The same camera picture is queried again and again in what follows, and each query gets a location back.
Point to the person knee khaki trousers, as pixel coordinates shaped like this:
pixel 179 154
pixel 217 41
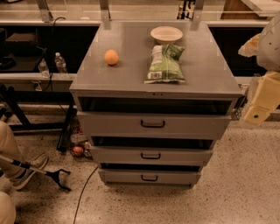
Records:
pixel 7 209

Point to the beige ceramic bowl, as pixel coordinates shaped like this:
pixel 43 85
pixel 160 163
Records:
pixel 166 34

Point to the grey sneaker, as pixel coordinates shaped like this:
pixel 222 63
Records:
pixel 38 162

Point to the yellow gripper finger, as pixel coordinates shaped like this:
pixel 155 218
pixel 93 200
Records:
pixel 250 48
pixel 266 99

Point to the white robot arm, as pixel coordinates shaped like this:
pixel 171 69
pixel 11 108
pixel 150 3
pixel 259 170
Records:
pixel 266 47

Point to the grey top drawer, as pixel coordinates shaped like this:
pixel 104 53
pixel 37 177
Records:
pixel 112 124

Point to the black reacher grabber tool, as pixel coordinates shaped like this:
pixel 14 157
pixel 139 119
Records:
pixel 54 175

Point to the grey middle drawer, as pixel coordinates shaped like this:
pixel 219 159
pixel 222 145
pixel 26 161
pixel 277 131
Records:
pixel 149 156

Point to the green chip bag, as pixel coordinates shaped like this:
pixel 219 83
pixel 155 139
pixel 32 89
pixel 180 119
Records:
pixel 164 66

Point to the grey drawer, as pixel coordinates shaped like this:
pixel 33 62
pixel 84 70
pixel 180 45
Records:
pixel 149 156
pixel 112 124
pixel 149 177

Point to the orange fruit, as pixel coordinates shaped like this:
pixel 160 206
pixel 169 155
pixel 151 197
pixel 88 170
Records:
pixel 111 57

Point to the red items on floor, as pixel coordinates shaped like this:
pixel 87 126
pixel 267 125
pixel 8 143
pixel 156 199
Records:
pixel 81 145

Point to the grey bottom drawer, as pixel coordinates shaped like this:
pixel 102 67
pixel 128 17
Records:
pixel 149 177

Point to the small clear water bottle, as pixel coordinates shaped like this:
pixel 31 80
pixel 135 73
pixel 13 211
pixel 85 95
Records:
pixel 43 68

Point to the grey metal drawer cabinet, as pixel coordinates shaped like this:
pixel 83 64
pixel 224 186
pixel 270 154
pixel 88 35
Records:
pixel 210 88

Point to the person leg khaki trousers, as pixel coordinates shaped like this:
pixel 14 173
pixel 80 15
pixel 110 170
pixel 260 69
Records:
pixel 9 149

